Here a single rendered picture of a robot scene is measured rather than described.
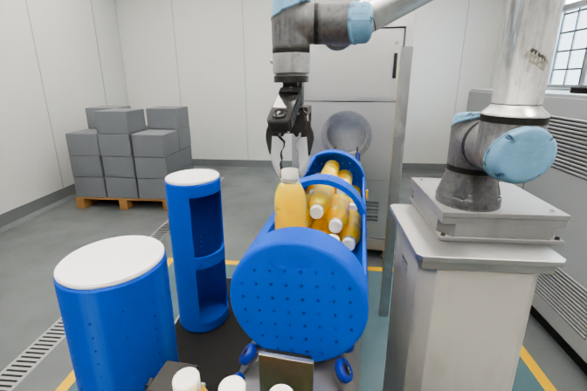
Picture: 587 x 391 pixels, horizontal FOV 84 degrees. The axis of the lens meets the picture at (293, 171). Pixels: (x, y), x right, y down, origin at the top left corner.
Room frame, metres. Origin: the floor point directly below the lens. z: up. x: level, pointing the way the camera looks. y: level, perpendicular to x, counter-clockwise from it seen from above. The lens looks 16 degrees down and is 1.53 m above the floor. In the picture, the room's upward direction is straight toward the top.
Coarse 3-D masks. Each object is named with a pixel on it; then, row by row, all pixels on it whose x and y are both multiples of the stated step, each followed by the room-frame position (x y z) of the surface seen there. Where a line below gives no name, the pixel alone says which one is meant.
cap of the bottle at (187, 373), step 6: (180, 372) 0.39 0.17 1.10; (186, 372) 0.39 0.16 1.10; (192, 372) 0.39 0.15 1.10; (198, 372) 0.39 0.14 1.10; (174, 378) 0.38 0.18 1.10; (180, 378) 0.38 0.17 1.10; (186, 378) 0.38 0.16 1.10; (192, 378) 0.38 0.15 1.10; (198, 378) 0.38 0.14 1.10; (174, 384) 0.37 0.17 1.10; (180, 384) 0.37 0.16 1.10; (186, 384) 0.37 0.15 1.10; (192, 384) 0.37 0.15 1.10; (198, 384) 0.38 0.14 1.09; (174, 390) 0.37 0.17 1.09; (180, 390) 0.36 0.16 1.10; (186, 390) 0.36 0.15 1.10; (192, 390) 0.37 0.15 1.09
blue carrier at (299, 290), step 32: (320, 160) 1.41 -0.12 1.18; (352, 160) 1.33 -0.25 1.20; (352, 192) 0.94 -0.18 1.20; (256, 256) 0.57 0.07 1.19; (288, 256) 0.56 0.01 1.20; (320, 256) 0.55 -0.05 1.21; (352, 256) 0.58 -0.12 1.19; (256, 288) 0.57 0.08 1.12; (288, 288) 0.56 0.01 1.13; (320, 288) 0.54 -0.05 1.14; (352, 288) 0.53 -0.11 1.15; (256, 320) 0.57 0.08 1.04; (288, 320) 0.56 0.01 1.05; (320, 320) 0.54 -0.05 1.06; (352, 320) 0.53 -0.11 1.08; (320, 352) 0.54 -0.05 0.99
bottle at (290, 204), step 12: (288, 180) 0.66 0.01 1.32; (276, 192) 0.66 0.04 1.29; (288, 192) 0.64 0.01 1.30; (300, 192) 0.65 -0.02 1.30; (276, 204) 0.65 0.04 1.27; (288, 204) 0.64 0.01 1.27; (300, 204) 0.65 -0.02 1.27; (276, 216) 0.66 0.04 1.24; (288, 216) 0.64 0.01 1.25; (300, 216) 0.65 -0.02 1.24; (276, 228) 0.66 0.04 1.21
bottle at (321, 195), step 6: (318, 186) 1.03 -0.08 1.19; (324, 186) 1.02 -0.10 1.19; (330, 186) 1.05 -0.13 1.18; (312, 192) 1.00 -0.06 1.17; (318, 192) 0.96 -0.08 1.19; (324, 192) 0.97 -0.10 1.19; (330, 192) 1.00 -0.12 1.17; (312, 198) 0.93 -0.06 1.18; (318, 198) 0.92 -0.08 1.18; (324, 198) 0.93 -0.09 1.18; (330, 198) 0.97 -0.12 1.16; (312, 204) 0.91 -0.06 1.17; (318, 204) 0.90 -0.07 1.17; (324, 204) 0.91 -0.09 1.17; (330, 204) 0.95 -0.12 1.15; (324, 210) 0.91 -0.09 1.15
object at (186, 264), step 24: (168, 192) 1.56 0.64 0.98; (192, 192) 1.53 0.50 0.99; (216, 192) 1.61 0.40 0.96; (192, 216) 1.78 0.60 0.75; (216, 216) 1.77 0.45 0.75; (192, 240) 1.52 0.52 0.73; (216, 240) 1.78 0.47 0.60; (192, 264) 1.52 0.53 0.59; (216, 264) 1.78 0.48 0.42; (192, 288) 1.52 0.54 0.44; (216, 288) 1.79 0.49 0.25; (192, 312) 1.52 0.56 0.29; (216, 312) 1.68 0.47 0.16
